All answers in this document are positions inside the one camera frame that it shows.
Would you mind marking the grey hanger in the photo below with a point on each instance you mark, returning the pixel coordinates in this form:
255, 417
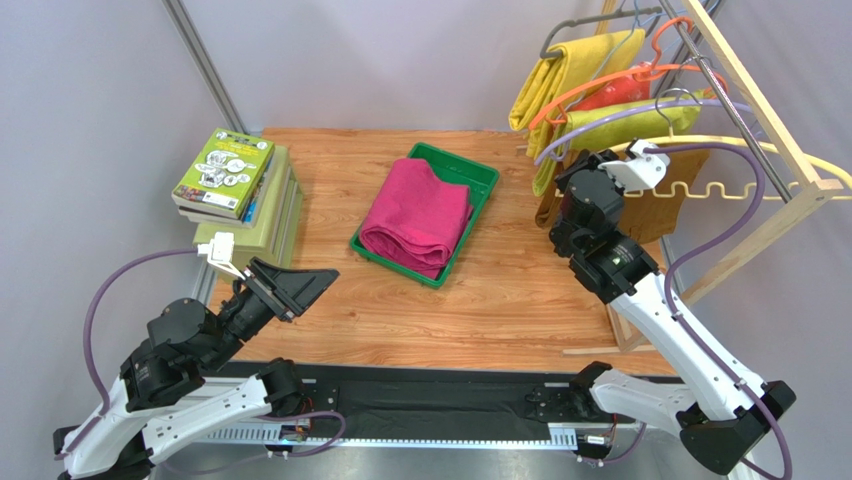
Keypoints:
545, 53

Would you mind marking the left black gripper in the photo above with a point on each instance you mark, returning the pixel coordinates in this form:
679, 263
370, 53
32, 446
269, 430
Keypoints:
295, 290

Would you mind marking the pink trousers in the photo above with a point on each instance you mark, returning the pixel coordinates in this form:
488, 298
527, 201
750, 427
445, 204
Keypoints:
416, 220

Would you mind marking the black base mat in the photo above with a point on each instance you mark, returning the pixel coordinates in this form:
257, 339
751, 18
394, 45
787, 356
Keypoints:
388, 403

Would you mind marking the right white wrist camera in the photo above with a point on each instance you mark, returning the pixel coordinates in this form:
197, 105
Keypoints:
641, 170

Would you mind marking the metal hanging rail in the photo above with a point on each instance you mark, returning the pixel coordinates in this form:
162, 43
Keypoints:
700, 61

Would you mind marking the lime green trousers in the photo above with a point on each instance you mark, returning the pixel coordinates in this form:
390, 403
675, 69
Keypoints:
645, 125

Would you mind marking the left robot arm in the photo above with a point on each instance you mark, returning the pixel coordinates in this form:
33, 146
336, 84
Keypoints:
157, 404

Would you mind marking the yellow trousers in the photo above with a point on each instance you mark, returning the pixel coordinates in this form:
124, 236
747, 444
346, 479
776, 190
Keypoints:
580, 61

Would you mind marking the lilac hanger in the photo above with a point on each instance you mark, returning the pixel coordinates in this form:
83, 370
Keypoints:
632, 110

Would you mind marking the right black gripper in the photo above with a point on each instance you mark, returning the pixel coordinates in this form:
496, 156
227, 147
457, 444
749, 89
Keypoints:
576, 178

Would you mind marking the orange hanger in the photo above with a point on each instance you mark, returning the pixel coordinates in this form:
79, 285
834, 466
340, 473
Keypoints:
647, 73

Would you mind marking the brown trousers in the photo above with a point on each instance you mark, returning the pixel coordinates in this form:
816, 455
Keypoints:
646, 218

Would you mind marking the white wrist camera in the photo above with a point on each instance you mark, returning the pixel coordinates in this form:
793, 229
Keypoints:
641, 170
218, 253

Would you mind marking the cream yellow hanger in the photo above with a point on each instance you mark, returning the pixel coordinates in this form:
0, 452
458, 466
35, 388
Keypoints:
680, 188

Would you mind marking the wooden clothes rack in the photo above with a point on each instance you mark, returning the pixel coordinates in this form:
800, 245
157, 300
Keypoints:
815, 191

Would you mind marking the red orange trousers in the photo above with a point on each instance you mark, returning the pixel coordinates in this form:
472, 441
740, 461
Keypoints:
622, 90

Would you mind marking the green plastic tray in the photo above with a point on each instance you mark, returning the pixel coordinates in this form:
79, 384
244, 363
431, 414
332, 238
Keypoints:
450, 168

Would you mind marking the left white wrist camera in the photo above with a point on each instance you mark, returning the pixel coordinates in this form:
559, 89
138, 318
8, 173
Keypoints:
218, 253

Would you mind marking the aluminium corner post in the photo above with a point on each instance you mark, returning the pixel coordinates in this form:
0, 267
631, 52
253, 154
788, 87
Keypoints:
194, 43

